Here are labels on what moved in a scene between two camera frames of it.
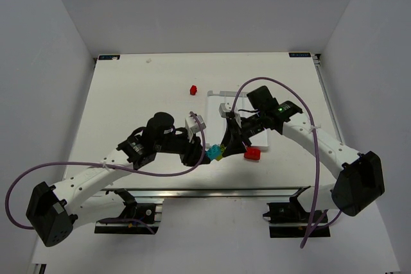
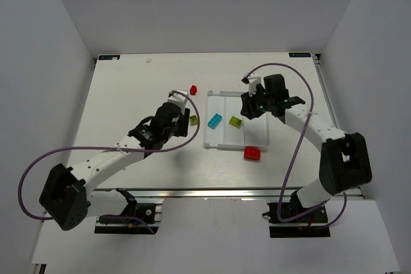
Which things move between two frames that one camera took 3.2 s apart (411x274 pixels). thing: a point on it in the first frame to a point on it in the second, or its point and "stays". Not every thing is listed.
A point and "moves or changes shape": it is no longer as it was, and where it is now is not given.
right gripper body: x=237 y=133 to x=249 y=107
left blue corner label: x=109 y=57 stays
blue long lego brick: x=213 y=152 to x=214 y=121
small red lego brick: x=193 y=90 stays
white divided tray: x=216 y=124 stays
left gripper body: x=189 y=153 to x=183 y=122
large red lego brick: x=252 y=153 stays
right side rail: x=318 y=61 stays
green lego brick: x=222 y=149 moves or changes shape
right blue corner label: x=300 y=54 stays
